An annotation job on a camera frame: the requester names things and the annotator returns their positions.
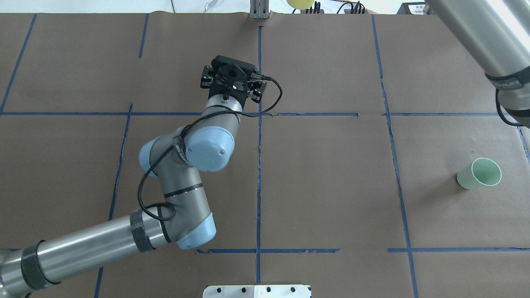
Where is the green plastic cup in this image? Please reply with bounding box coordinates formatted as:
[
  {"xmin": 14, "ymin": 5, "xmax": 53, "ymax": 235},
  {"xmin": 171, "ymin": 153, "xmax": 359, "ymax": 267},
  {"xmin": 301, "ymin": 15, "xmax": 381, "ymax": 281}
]
[{"xmin": 456, "ymin": 158, "xmax": 502, "ymax": 190}]

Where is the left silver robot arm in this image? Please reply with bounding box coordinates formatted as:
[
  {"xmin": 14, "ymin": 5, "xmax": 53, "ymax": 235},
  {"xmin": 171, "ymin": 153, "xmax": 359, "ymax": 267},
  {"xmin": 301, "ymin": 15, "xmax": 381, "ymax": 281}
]
[{"xmin": 1, "ymin": 63, "xmax": 145, "ymax": 296}]

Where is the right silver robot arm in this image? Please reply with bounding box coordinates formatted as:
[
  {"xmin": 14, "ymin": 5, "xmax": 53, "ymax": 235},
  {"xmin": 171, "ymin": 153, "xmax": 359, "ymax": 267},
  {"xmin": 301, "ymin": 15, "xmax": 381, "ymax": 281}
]
[{"xmin": 426, "ymin": 0, "xmax": 530, "ymax": 127}]

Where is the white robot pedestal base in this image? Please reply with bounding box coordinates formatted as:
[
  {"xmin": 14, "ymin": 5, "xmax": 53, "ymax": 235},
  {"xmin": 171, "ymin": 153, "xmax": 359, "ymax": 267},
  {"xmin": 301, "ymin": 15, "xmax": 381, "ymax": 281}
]
[{"xmin": 202, "ymin": 284, "xmax": 313, "ymax": 298}]

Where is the aluminium frame post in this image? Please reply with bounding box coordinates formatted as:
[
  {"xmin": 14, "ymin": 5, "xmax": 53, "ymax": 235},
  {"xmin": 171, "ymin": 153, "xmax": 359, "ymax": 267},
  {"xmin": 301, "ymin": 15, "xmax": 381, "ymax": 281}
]
[{"xmin": 249, "ymin": 0, "xmax": 270, "ymax": 19}]

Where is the black braided camera cable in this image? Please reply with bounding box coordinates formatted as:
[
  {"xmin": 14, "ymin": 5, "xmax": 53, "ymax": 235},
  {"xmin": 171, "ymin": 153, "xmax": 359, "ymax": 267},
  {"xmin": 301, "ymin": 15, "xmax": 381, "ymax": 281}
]
[{"xmin": 137, "ymin": 74, "xmax": 283, "ymax": 221}]

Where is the yellow plastic cup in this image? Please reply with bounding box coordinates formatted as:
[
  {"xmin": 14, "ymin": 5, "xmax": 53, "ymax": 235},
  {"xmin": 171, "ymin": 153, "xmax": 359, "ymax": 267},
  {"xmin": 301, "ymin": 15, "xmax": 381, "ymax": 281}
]
[{"xmin": 287, "ymin": 0, "xmax": 316, "ymax": 10}]

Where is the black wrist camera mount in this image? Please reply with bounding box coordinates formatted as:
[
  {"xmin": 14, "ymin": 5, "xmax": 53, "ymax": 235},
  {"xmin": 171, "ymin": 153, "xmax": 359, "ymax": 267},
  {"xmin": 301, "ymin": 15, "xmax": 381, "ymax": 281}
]
[{"xmin": 209, "ymin": 56, "xmax": 258, "ymax": 101}]

